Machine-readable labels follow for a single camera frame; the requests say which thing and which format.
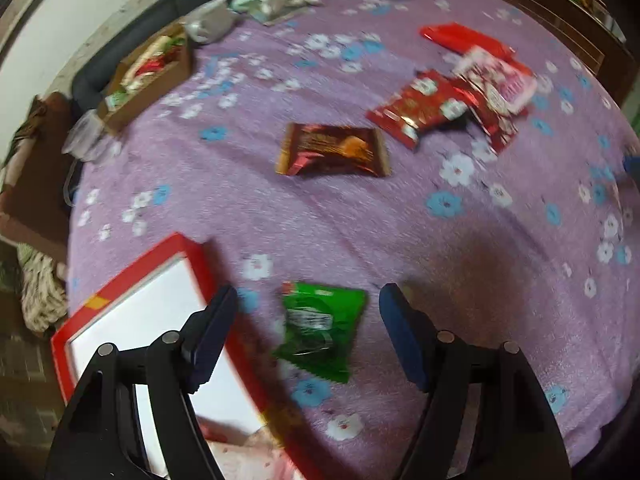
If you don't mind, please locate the patterned blanket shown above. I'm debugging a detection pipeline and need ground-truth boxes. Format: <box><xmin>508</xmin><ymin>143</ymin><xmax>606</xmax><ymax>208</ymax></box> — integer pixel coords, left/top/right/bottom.
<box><xmin>17</xmin><ymin>244</ymin><xmax>67</xmax><ymax>334</ymax></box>

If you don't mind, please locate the long red snack pack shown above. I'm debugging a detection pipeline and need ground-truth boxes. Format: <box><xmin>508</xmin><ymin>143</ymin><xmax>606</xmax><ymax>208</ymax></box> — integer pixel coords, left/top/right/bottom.
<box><xmin>419</xmin><ymin>22</ymin><xmax>533</xmax><ymax>76</ymax></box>

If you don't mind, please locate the pink white 520 snack pack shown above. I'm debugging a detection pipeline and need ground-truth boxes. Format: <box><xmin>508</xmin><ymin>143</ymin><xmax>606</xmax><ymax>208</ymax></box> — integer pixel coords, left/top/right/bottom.
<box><xmin>198</xmin><ymin>418</ymin><xmax>304</xmax><ymax>480</ymax></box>

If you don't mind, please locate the purple floral tablecloth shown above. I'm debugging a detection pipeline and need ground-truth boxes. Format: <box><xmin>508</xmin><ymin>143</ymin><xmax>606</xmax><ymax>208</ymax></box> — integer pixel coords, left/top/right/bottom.
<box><xmin>68</xmin><ymin>0</ymin><xmax>639</xmax><ymax>479</ymax></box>

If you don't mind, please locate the white plush toy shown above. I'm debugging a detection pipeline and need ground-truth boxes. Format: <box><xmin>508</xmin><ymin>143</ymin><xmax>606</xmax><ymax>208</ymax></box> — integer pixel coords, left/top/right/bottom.
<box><xmin>230</xmin><ymin>0</ymin><xmax>321</xmax><ymax>25</ymax></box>

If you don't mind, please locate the green snack packet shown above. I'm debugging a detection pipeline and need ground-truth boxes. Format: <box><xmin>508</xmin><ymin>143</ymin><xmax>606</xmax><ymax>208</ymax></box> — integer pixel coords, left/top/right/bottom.
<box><xmin>273</xmin><ymin>281</ymin><xmax>369</xmax><ymax>384</ymax></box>

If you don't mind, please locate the brown gold snack packet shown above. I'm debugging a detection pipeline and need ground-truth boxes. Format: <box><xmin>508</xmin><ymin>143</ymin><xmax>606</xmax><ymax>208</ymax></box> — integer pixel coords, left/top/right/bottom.
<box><xmin>276</xmin><ymin>122</ymin><xmax>392</xmax><ymax>178</ymax></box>

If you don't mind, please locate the clear plastic cup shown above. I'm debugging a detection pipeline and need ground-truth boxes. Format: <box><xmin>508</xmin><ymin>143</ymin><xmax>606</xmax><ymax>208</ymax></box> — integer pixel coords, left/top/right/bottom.
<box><xmin>62</xmin><ymin>110</ymin><xmax>122</xmax><ymax>165</ymax></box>

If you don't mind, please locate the red white shallow tray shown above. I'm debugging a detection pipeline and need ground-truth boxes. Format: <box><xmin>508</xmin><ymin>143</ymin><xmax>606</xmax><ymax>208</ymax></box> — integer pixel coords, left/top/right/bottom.
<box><xmin>51</xmin><ymin>233</ymin><xmax>323</xmax><ymax>479</ymax></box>

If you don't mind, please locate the red flower snack packet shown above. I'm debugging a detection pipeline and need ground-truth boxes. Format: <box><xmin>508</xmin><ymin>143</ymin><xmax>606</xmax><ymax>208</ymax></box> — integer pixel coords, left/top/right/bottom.
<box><xmin>366</xmin><ymin>70</ymin><xmax>518</xmax><ymax>154</ymax></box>

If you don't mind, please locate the brown armchair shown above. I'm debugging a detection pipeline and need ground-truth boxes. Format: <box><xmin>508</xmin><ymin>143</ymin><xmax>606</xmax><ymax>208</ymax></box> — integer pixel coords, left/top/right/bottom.
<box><xmin>1</xmin><ymin>92</ymin><xmax>73</xmax><ymax>263</ymax></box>

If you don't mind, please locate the cardboard box of snacks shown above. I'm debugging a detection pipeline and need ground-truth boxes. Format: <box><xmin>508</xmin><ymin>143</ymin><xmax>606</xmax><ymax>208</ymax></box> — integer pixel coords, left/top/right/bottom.
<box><xmin>96</xmin><ymin>21</ymin><xmax>193</xmax><ymax>136</ymax></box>

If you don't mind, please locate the pink white snack packet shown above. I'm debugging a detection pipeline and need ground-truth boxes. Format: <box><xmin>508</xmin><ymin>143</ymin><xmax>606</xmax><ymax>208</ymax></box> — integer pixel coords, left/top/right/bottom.
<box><xmin>452</xmin><ymin>46</ymin><xmax>537</xmax><ymax>116</ymax></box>

